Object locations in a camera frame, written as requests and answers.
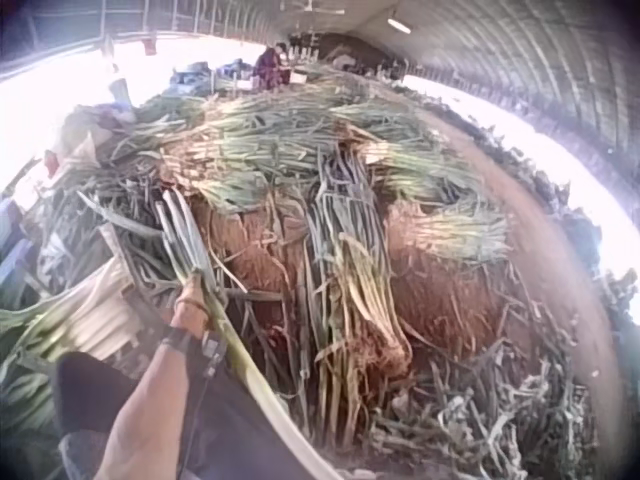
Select person's left hand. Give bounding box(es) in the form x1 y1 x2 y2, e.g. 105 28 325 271
171 281 215 335

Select long green onion stalk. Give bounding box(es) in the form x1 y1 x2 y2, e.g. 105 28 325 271
152 188 347 480

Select black wrist band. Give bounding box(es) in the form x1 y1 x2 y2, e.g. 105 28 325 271
158 324 229 377

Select stack of trimmed white onions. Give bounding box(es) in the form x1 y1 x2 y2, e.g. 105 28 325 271
0 257 147 374

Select heap of untrimmed green onions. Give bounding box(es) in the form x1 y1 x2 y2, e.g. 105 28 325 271
44 74 534 451

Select blue crates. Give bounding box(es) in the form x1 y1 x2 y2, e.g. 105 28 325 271
0 197 39 306

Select heap of blue bags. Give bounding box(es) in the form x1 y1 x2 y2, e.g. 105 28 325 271
167 57 259 97

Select heap of cut onion leaves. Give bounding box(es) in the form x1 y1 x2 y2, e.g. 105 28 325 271
369 344 604 480

